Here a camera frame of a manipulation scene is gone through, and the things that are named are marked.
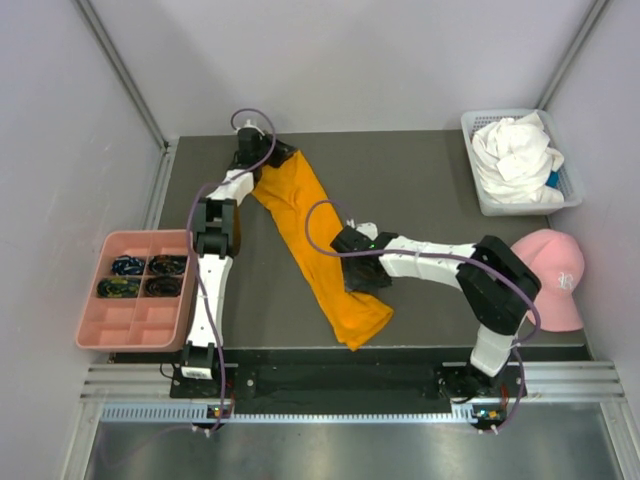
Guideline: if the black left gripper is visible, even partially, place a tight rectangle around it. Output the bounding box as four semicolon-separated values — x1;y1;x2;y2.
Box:
254;130;296;168

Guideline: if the orange t shirt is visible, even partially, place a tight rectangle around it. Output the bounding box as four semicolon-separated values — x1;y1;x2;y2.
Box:
253;151;394;351

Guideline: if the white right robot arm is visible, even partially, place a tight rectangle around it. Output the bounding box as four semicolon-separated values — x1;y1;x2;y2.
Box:
330;224;541;399

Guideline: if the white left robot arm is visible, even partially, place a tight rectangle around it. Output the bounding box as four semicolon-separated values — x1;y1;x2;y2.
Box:
180;123;296;398

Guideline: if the dark rolled sock upper right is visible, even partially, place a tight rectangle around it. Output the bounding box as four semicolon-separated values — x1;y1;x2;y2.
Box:
148;254;188;276

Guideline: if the dark rolled sock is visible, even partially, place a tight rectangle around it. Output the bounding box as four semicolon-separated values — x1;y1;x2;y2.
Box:
148;254;188;276
111;255;146;276
144;276;182;298

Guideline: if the dark rolled sock lower right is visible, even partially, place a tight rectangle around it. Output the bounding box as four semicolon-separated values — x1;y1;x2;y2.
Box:
144;276;182;298

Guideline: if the dark rolled sock upper left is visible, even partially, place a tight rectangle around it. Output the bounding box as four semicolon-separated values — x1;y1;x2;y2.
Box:
111;255;146;276

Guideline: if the pink divided tray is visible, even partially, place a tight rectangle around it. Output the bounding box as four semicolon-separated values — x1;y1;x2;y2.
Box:
75;230;195;353

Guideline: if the white crumpled t shirt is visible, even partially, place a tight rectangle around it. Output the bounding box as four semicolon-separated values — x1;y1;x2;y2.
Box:
471;111;565;204

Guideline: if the pink baseball cap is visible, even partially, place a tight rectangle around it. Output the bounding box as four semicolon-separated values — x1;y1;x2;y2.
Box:
511;229;585;333

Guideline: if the yellow patterned rolled sock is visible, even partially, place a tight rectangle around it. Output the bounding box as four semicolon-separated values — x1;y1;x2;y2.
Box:
96;277;141;299

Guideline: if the blue item in basket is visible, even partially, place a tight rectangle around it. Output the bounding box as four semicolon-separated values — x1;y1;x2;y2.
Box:
545;171;559;190

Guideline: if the white plastic basket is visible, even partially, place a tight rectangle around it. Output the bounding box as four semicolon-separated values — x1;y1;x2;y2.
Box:
461;109;583;216

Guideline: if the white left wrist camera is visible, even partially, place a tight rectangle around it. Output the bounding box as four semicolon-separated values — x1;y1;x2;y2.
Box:
234;119;265;136

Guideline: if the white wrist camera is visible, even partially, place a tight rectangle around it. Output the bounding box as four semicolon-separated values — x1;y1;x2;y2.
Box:
234;119;265;136
346;219;379;240

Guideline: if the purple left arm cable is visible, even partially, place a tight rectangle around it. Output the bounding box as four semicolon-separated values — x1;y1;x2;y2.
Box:
184;108;277;439

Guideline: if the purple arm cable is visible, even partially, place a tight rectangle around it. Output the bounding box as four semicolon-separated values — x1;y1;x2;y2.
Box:
184;108;277;439
304;199;544;436

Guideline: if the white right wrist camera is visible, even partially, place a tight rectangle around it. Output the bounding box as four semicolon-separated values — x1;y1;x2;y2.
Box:
346;219;379;240

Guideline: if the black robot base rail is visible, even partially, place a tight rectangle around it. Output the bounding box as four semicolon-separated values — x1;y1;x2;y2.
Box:
170;361;521;418

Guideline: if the aluminium frame post left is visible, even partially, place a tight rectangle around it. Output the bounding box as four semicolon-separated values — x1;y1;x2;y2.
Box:
72;0;171;151

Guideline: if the aluminium frame post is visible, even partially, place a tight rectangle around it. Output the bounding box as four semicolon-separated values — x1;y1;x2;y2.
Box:
72;0;171;151
535;0;613;110

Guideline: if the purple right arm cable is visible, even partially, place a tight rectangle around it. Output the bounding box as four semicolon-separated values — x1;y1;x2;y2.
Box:
304;199;544;436

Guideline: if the slotted grey cable duct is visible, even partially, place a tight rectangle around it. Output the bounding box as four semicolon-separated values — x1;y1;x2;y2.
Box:
99;401;501;426

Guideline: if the aluminium frame post right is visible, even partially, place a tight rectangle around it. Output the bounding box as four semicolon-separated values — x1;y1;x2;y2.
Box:
535;0;613;110

